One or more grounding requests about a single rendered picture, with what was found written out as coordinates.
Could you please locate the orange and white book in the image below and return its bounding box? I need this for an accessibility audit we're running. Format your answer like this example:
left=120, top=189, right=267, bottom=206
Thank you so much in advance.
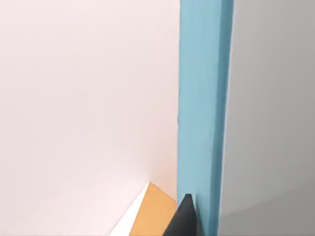
left=108, top=181, right=179, bottom=236

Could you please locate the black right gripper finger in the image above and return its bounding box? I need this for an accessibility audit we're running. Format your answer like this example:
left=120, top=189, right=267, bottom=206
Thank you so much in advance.
left=161, top=193, right=200, bottom=236

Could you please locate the light blue book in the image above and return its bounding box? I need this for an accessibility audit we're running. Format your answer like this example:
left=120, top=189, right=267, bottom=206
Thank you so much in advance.
left=176, top=0, right=235, bottom=236

